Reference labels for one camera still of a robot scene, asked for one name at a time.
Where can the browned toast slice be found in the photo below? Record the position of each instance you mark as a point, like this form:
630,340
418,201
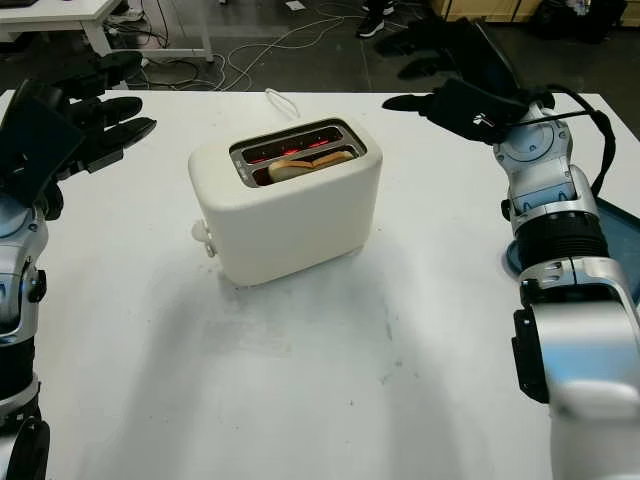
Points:
300,167

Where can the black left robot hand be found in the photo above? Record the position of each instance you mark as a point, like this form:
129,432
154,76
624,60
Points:
45,145

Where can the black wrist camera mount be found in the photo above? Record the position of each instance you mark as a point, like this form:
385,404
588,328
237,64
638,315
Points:
540,95
50,200

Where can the person in black trousers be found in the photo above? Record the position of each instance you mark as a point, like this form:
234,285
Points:
372,25

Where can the white desk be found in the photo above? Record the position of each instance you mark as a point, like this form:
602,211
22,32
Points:
55,12

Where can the blue tray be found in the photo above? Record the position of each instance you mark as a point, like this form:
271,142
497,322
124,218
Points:
620,230

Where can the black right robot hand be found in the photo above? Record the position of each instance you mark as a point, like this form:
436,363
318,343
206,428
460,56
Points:
470,110

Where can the wooden crate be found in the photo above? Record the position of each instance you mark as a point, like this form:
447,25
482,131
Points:
480,12

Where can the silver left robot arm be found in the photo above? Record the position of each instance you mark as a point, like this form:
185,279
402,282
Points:
15,280

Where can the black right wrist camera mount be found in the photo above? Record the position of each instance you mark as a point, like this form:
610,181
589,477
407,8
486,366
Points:
540,95

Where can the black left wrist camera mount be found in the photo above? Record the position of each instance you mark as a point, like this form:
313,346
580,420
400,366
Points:
50,200

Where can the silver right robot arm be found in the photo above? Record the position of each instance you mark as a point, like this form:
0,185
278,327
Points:
575,310

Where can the cream white toaster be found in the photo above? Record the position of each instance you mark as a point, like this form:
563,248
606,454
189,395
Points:
290,225

